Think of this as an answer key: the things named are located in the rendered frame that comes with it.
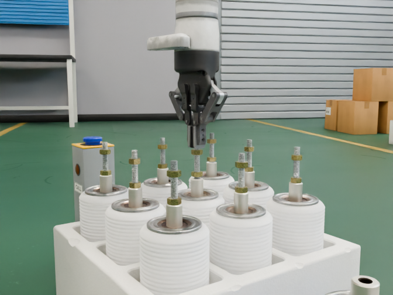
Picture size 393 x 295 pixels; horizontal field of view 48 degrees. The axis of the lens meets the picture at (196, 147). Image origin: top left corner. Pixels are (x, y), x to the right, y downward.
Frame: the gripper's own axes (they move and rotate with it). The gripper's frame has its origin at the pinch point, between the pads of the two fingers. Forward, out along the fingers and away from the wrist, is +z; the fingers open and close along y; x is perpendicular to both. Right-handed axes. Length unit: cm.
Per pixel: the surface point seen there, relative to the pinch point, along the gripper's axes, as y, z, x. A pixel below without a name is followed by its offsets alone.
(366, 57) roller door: 259, -49, -528
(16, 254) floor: 58, 35, 13
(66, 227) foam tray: 18.3, 17.4, 15.7
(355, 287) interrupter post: -39.1, 7.6, 16.3
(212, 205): -4.7, 11.0, 0.5
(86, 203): 11.8, 11.7, 14.9
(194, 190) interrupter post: -0.5, 9.2, 0.9
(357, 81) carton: 165, -14, -340
